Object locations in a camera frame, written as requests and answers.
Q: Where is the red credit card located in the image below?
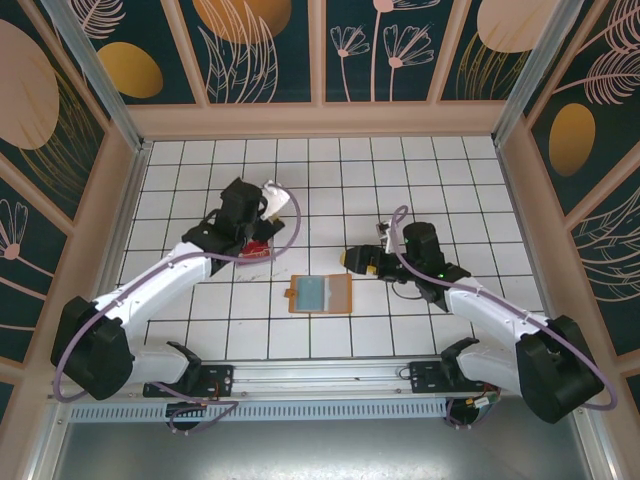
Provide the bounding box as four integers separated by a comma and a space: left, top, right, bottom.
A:
238, 238, 277, 264

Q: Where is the orange leather card holder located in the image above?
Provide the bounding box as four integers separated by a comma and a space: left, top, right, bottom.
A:
283, 273, 354, 315

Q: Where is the grey metal sheet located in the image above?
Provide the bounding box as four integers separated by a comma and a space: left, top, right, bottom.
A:
49, 419, 604, 480

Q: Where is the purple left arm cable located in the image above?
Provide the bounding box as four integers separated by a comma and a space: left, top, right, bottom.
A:
52, 187, 304, 436

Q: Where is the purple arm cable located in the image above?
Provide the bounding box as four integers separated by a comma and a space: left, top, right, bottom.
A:
389, 204, 619, 431
52, 187, 304, 436

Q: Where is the thin black cable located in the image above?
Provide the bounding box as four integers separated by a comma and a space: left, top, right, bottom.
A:
388, 278, 422, 302

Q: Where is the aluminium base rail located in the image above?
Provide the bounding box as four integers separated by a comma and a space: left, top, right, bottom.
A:
47, 359, 591, 401

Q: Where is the perforated grey cable duct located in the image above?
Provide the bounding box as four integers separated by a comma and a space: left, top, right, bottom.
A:
67, 401, 450, 422

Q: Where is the aluminium frame post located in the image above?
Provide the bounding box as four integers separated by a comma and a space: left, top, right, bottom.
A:
491, 0, 577, 147
52, 0, 152, 156

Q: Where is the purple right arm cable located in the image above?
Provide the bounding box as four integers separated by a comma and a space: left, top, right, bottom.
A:
389, 204, 619, 431

